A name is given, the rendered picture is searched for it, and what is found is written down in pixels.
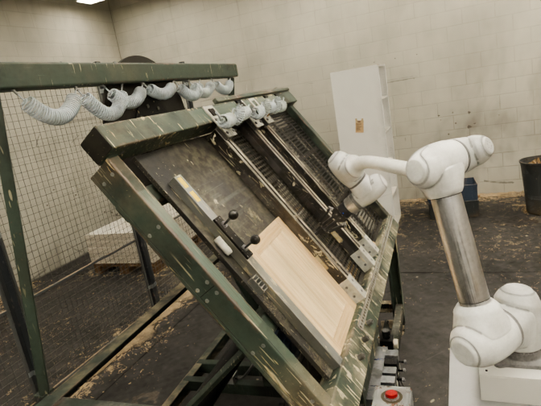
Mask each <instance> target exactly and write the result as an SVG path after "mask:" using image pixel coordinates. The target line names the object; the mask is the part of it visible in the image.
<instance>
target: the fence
mask: <svg viewBox="0 0 541 406"><path fill-rule="evenodd" d="M180 177H181V178H182V179H183V180H184V181H185V182H186V183H187V185H188V186H189V187H187V188H185V187H184V186H183V185H182V184H181V183H180V182H179V181H178V179H177V178H180ZM168 184H169V185H170V186H171V187H172V189H173V190H174V191H175V192H176V193H177V194H178V195H179V197H180V198H181V199H182V200H183V201H184V203H185V204H186V205H187V206H188V207H189V208H190V209H191V211H192V212H193V213H194V214H195V215H196V216H197V217H198V218H199V219H200V220H201V221H202V222H203V224H204V225H205V226H206V227H207V228H208V229H209V231H210V232H211V233H212V234H213V235H214V237H215V238H217V237H218V236H221V238H222V239H223V240H224V241H225V242H226V244H227V245H228V246H229V247H230V248H231V250H232V253H231V255H232V256H233V258H234V259H235V260H236V261H237V262H238V264H239V265H240V266H241V267H242V268H243V269H244V270H245V272H246V273H247V274H248V275H249V276H250V278H251V277H252V276H254V275H255V274H256V275H257V276H258V277H259V278H260V279H261V280H262V282H263V283H264V284H265V285H266V286H267V287H268V288H267V289H266V291H265V292H264V293H265V294H266V295H267V296H268V298H269V299H270V300H271V301H272V302H273V303H274V304H275V306H276V307H277V308H278V309H279V310H280V312H281V313H282V314H283V315H284V316H285V317H286V318H287V319H288V320H289V322H290V323H292V325H293V326H294V327H295V328H296V329H297V330H298V331H299V333H300V334H301V335H302V336H303V337H304V339H305V340H306V341H307V342H308V343H309V344H310V346H311V347H312V348H313V349H314V350H315V351H316V353H317V354H318V355H319V356H320V357H321V358H322V359H323V360H324V361H325V362H326V363H327V364H328V366H329V367H330V368H331V369H332V370H334V369H336V368H338V367H339V366H340V365H341V361H342V357H341V356H340V355H339V354H338V353H337V352H336V350H335V349H334V348H333V347H332V346H331V345H330V344H329V342H328V341H327V340H326V339H325V338H324V336H323V335H322V334H321V333H320V332H319V331H318V330H317V328H316V327H315V326H314V325H313V324H312V323H311V322H310V321H309V320H308V319H307V318H306V317H305V315H304V314H303V313H302V312H301V311H300V310H299V308H298V307H297V306H296V305H295V304H294V303H293V301H292V300H291V299H290V298H289V297H288V296H287V294H286V293H285V292H284V291H283V290H282V289H281V288H280V287H279V286H278V285H277V284H276V283H275V281H274V280H273V279H272V278H271V277H270V276H269V274H268V273H267V272H266V271H265V270H264V269H263V267H262V266H261V265H260V264H259V263H258V262H257V260H256V259H255V258H254V257H253V256H251V257H250V258H249V259H246V258H245V257H244V255H243V254H242V253H241V252H240V251H239V250H238V249H237V248H236V247H235V246H234V245H233V244H232V242H231V241H230V240H229V239H228V238H227V237H226V236H225V234H224V233H223V232H222V231H221V230H220V228H219V227H218V226H217V225H216V224H215V223H214V222H213V219H214V218H216V217H217V215H216V214H215V213H214V212H213V211H212V210H211V209H210V208H209V206H208V205H207V204H206V203H205V202H204V201H203V199H202V198H201V197H200V196H199V195H198V194H197V192H196V191H195V190H194V189H193V188H192V187H191V185H190V184H189V183H188V182H187V181H186V180H185V179H184V178H183V177H182V176H181V175H178V176H175V177H173V179H172V180H171V181H170V182H169V183H168ZM191 191H193V192H194V193H195V194H196V195H197V196H198V197H199V198H200V199H201V201H199V202H197V201H196V199H195V198H194V197H193V196H192V195H191V194H190V192H191Z"/></svg>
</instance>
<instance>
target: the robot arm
mask: <svg viewBox="0 0 541 406"><path fill-rule="evenodd" d="M493 152H494V145H493V143H492V141H491V140H490V139H489V138H487V137H486V136H484V135H471V136H469V137H462V138H456V139H449V140H442V141H439V142H435V143H431V144H429V145H427V146H425V147H422V148H420V149H419V150H418V151H416V152H415V153H414V154H413V155H412V156H411V157H410V158H409V160H408V161H403V160H398V159H388V158H383V157H378V156H371V155H364V156H358V155H350V154H347V153H345V152H343V151H335V152H334V153H333V154H332V156H331V157H330V158H329V160H328V166H329V168H330V170H331V172H332V173H333V175H334V176H335V177H336V178H337V179H338V180H339V181H340V182H341V183H342V184H344V185H345V186H347V187H348V188H349V189H350V191H351V193H350V194H349V195H348V196H347V197H346V198H345V199H344V201H343V202H342V203H341V204H339V205H338V206H337V207H334V208H333V207H331V206H329V207H328V209H327V212H326V213H325V214H324V216H323V217H322V218H321V219H320V221H319V224H320V225H319V226H318V227H317V228H316V232H315V233H314V234H315V235H318V234H320V235H322V234H323V233H324V232H327V233H328V234H329V233H331V232H333V231H335V230H338V229H340V228H345V227H346V226H347V224H346V220H347V219H348V218H349V217H350V216H352V215H353V214H356V213H358V212H359V211H360V210H362V209H364V207H366V206H367V205H370V204H372V203H373V202H375V201H376V200H377V199H378V198H379V197H380V196H381V195H382V194H383V193H384V192H385V191H386V189H387V182H386V180H385V178H384V177H383V176H382V175H381V174H379V173H378V174H373V175H371V176H369V175H367V174H366V173H364V171H365V169H366V168H372V169H376V170H379V171H384V172H390V173H394V174H397V175H401V176H406V177H407V179H408V180H409V181H410V182H411V183H412V184H413V185H414V186H415V187H417V188H419V189H420V190H421V191H422V193H423V195H424V196H425V197H426V198H427V199H428V200H431V203H432V208H433V211H434V214H435V217H436V222H437V225H438V228H439V232H440V237H441V240H442V243H443V246H444V251H445V254H446V257H447V261H448V265H449V269H450V272H451V275H452V280H453V283H454V286H455V289H456V294H457V298H458V301H459V302H458V303H457V304H456V306H455V308H454V309H453V326H452V332H451V334H450V347H451V350H452V353H453V355H454V356H455V358H456V359H457V360H458V361H459V362H460V363H462V364H464V365H466V366H468V367H480V368H482V367H490V366H493V365H494V366H495V367H497V368H506V367H509V368H521V369H533V370H541V300H540V299H539V296H538V295H537V293H536V292H535V291H534V290H533V289H532V288H531V287H529V286H527V285H525V284H516V283H512V284H505V285H504V286H502V287H500V288H499V289H498V290H497V291H496V293H495V294H494V298H492V297H490V296H489V290H488V288H487V284H486V281H485V276H484V272H483V270H482V266H481V261H480V258H479V255H478V252H477V247H476V243H475V240H474V237H473V232H472V229H471V225H470V223H469V217H468V214H467V211H466V208H465V203H464V200H463V197H462V193H461V192H462V191H463V188H464V178H465V173H466V172H469V171H471V170H472V169H474V168H475V167H477V166H479V165H481V164H483V163H484V162H486V161H487V160H488V159H489V158H490V157H491V156H492V154H493ZM331 211H332V216H331V217H330V218H328V219H327V220H326V221H325V222H322V221H323V220H324V219H325V217H326V216H327V215H328V213H329V212H331ZM332 219H335V220H334V221H333V222H332V223H331V224H329V225H328V226H327V227H325V228H324V225H326V224H327V223H328V222H330V221H331V220H332ZM337 222H343V223H342V224H340V225H339V226H335V227H333V228H332V229H330V230H329V228H330V227H332V226H333V225H334V224H336V223H337Z"/></svg>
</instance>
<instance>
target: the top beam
mask: <svg viewBox="0 0 541 406"><path fill-rule="evenodd" d="M278 97H280V98H281V99H279V100H283V98H284V101H285V102H286V103H287V108H288V107H289V106H292V105H294V104H295V103H296V102H297V100H296V99H295V97H294V96H293V95H292V94H291V93H290V92H289V91H287V92H283V93H279V95H278ZM254 99H255V100H256V101H257V102H258V103H259V104H260V105H261V103H262V102H264V101H265V98H264V97H263V96H261V97H254ZM211 106H213V107H214V108H215V109H216V111H217V112H218V113H219V114H220V115H222V114H226V113H231V112H232V108H235V109H236V106H237V105H236V103H235V102H234V101H230V102H225V103H220V104H216V105H215V104H214V105H211ZM202 107H203V106H201V107H196V108H191V109H186V110H178V111H174V112H169V113H164V114H156V115H151V116H146V117H141V118H133V119H128V120H123V121H119V122H111V123H106V124H101V125H96V126H94V127H93V129H92V130H91V131H90V132H89V134H88V135H87V136H86V137H85V139H84V140H83V142H82V143H81V147H82V148H83V149H84V150H85V152H86V153H87V154H88V155H89V156H90V157H91V158H92V160H93V161H94V162H95V163H96V164H97V165H98V166H101V165H102V164H103V163H104V162H105V160H106V159H107V157H108V156H111V155H116V154H118V156H119V157H120V158H121V160H123V159H126V158H129V157H131V156H135V155H139V154H142V153H145V152H148V151H153V150H155V149H159V148H161V147H166V146H169V145H172V144H174V143H179V142H182V141H185V140H188V139H193V138H195V137H198V136H202V135H206V134H209V133H212V132H213V131H214V130H215V129H216V128H217V127H218V125H217V124H216V123H215V122H214V121H213V120H212V119H211V118H210V117H209V116H208V115H207V114H206V112H205V111H204V110H203V109H202ZM285 110H287V109H285Z"/></svg>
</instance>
